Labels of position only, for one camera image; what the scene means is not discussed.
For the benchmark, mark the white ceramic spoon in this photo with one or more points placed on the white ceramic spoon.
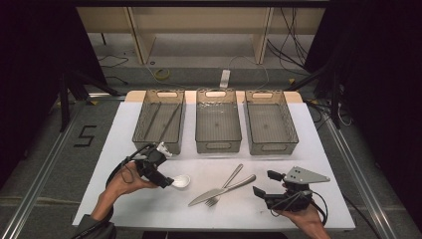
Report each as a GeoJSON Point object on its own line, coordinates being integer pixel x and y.
{"type": "Point", "coordinates": [182, 181]}

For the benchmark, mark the metal table knife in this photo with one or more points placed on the metal table knife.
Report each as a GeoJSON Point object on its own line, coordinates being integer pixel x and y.
{"type": "Point", "coordinates": [205, 198]}

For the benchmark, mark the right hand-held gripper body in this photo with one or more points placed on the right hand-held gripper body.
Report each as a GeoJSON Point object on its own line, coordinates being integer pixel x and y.
{"type": "Point", "coordinates": [305, 176]}

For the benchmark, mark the long aluminium floor rail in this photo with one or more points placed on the long aluminium floor rail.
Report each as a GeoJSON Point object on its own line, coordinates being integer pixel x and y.
{"type": "Point", "coordinates": [36, 186]}
{"type": "Point", "coordinates": [361, 186]}

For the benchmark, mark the person's right hand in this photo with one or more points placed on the person's right hand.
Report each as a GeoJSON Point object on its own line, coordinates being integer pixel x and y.
{"type": "Point", "coordinates": [307, 219]}

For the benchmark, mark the black metal stand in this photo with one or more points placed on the black metal stand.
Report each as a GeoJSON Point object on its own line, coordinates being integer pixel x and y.
{"type": "Point", "coordinates": [335, 106]}
{"type": "Point", "coordinates": [64, 99]}

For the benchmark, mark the person's left hand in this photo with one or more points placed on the person's left hand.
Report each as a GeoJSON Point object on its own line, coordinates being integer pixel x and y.
{"type": "Point", "coordinates": [131, 185]}

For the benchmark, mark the white table cover sheet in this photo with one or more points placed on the white table cover sheet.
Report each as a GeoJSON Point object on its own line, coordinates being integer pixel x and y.
{"type": "Point", "coordinates": [232, 215]}

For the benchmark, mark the metal fork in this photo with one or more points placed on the metal fork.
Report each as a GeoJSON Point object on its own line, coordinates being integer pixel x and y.
{"type": "Point", "coordinates": [233, 175]}

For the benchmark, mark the smoky clear plastic bin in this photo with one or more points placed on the smoky clear plastic bin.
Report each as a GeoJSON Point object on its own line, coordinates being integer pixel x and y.
{"type": "Point", "coordinates": [217, 126]}
{"type": "Point", "coordinates": [270, 126]}
{"type": "Point", "coordinates": [165, 113]}

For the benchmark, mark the white power strip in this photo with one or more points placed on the white power strip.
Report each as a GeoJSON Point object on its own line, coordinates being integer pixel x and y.
{"type": "Point", "coordinates": [225, 79]}

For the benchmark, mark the black curtain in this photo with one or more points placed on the black curtain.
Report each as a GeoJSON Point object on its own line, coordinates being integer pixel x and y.
{"type": "Point", "coordinates": [26, 49]}
{"type": "Point", "coordinates": [381, 66]}

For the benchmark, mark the short aluminium floor rail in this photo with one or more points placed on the short aluminium floor rail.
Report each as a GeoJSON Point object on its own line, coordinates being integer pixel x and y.
{"type": "Point", "coordinates": [106, 96]}

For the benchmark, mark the beige wooden shelf unit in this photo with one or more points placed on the beige wooden shelf unit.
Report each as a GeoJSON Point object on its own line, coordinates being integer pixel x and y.
{"type": "Point", "coordinates": [199, 20]}

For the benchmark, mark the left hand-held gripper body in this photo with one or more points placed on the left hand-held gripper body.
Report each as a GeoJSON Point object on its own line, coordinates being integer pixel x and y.
{"type": "Point", "coordinates": [151, 159]}

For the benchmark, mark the metal chopstick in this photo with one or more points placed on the metal chopstick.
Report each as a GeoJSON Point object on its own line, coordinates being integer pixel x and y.
{"type": "Point", "coordinates": [170, 122]}
{"type": "Point", "coordinates": [152, 121]}

